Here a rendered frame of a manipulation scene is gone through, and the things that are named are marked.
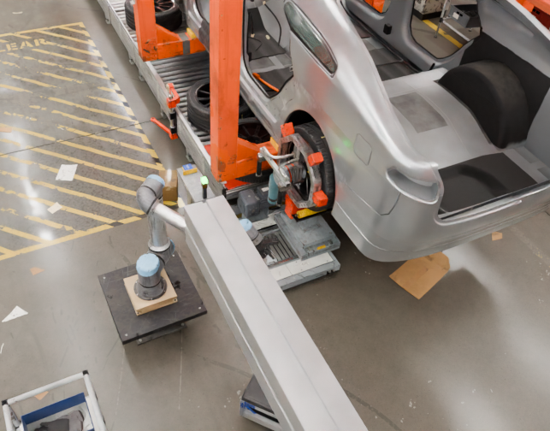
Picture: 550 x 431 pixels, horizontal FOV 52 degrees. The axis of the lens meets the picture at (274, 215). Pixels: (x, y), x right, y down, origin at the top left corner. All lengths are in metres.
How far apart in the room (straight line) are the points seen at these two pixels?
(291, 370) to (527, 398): 3.72
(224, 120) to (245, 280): 3.23
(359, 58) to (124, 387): 2.63
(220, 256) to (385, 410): 3.20
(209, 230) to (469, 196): 3.43
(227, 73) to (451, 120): 1.85
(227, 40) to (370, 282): 2.20
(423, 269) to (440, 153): 1.01
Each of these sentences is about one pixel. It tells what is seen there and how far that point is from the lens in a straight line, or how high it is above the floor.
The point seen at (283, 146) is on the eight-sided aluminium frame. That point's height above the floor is 0.88.
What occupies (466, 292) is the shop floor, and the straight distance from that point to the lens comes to 4.86.
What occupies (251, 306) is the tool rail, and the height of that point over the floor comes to 2.82.
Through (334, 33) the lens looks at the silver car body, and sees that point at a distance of 3.78.
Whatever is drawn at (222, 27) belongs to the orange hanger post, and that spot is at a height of 1.84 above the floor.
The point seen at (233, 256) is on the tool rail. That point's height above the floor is 2.81.
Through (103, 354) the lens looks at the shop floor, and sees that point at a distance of 4.22.
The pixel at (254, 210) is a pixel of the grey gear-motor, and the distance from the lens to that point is 4.58.
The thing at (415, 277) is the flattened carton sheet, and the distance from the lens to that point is 4.79.
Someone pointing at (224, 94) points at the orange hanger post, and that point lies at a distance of 4.00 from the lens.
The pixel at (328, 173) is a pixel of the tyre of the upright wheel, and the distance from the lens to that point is 3.90.
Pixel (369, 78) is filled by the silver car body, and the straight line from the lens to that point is 3.52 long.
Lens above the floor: 3.57
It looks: 46 degrees down
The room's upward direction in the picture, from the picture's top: 6 degrees clockwise
